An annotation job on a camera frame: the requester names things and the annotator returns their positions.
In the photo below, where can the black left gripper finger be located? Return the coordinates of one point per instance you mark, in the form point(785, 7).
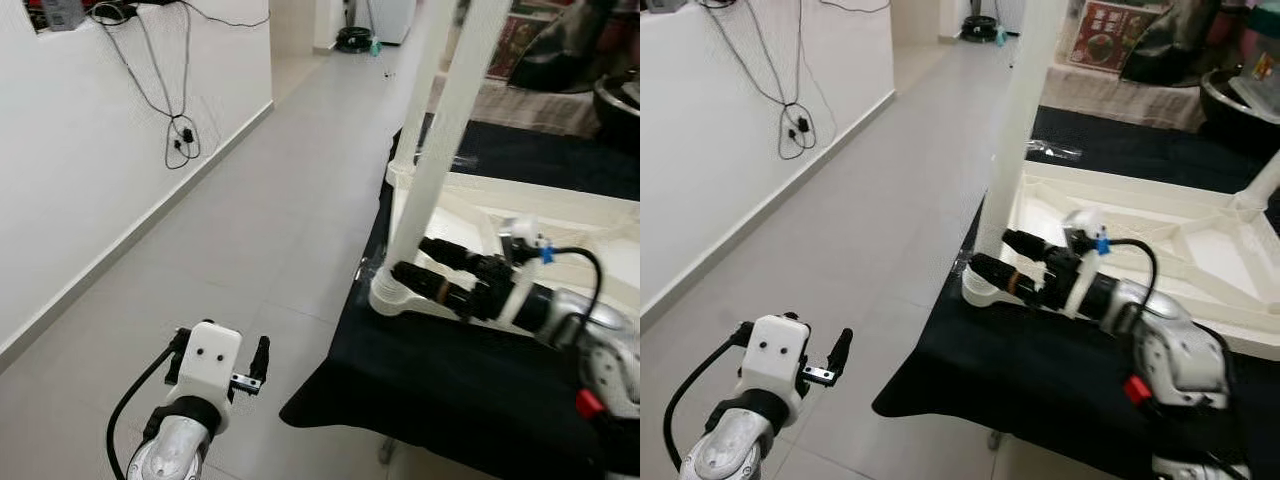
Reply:
point(840, 352)
point(260, 358)
point(744, 335)
point(180, 350)

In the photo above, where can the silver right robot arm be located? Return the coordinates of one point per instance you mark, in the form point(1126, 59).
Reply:
point(1180, 355)
point(600, 340)

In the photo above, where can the small grey box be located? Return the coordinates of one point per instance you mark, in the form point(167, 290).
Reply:
point(62, 12)

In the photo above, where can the clear plastic storage box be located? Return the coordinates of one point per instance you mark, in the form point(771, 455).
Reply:
point(1260, 80)

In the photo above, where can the black tablecloth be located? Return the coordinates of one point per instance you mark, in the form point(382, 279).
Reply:
point(1020, 390)
point(450, 390)

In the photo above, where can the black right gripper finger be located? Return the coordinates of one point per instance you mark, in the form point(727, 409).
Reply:
point(455, 254)
point(1005, 275)
point(425, 282)
point(1035, 246)

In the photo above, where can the narrow clear tape strip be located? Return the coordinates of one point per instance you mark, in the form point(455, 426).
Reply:
point(1055, 150)

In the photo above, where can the beige cloth covered bench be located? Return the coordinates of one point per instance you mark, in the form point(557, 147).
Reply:
point(1120, 100)
point(540, 110)

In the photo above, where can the white appliance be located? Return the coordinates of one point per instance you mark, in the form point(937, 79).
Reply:
point(392, 20)

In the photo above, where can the red printed carton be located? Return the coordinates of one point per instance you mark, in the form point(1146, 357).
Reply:
point(1105, 40)
point(520, 45)

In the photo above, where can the white plastic table top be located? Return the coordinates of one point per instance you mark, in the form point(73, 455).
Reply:
point(560, 215)
point(1150, 210)

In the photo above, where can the black plastic bag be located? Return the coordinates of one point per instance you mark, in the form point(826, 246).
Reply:
point(580, 50)
point(1175, 45)

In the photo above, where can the black wok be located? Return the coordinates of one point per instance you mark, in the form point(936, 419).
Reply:
point(618, 110)
point(1235, 115)

